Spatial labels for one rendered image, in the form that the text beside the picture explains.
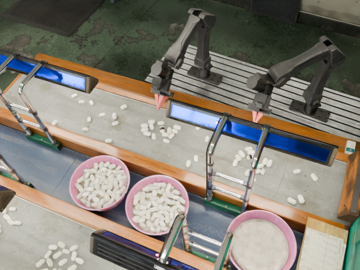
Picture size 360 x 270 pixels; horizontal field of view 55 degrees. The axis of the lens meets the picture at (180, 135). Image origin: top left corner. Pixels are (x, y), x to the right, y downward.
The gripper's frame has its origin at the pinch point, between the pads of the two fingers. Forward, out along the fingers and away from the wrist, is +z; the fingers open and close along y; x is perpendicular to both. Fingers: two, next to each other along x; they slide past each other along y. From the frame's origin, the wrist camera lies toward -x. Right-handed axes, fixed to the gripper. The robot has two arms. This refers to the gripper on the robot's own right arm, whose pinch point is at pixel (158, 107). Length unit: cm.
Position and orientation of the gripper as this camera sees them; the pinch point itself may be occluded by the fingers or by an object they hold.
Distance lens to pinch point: 166.4
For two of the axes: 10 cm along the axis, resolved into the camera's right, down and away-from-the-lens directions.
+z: -2.6, 9.5, 1.5
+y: 9.2, 2.9, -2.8
